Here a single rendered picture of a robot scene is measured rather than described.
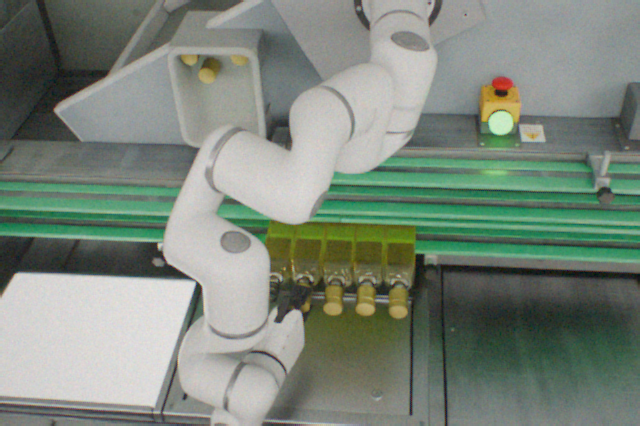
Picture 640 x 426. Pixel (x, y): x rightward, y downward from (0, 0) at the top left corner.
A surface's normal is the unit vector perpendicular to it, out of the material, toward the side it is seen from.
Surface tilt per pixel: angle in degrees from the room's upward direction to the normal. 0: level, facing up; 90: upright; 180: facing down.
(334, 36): 2
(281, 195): 32
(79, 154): 90
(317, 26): 2
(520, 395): 91
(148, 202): 90
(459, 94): 0
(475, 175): 90
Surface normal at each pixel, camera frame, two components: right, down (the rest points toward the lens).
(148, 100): -0.11, 0.64
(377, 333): -0.04, -0.77
